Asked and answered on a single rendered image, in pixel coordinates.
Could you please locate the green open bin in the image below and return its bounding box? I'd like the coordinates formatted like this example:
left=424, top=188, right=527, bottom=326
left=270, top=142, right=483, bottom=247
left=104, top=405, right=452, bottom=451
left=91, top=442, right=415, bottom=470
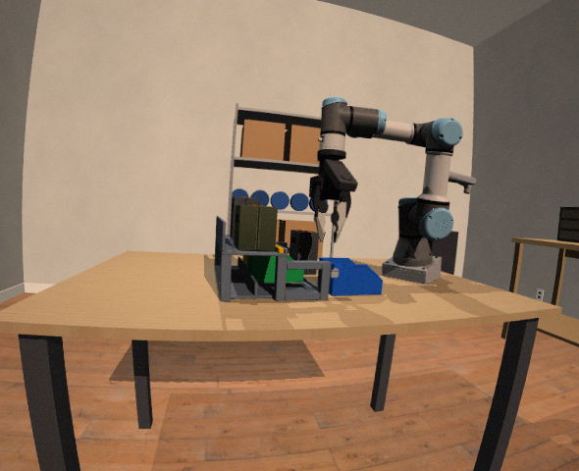
left=247, top=256, right=304, bottom=283

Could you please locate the blue bin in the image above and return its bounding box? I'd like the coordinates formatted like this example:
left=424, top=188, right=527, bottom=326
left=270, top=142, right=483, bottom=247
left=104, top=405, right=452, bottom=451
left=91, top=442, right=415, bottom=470
left=319, top=257, right=383, bottom=296

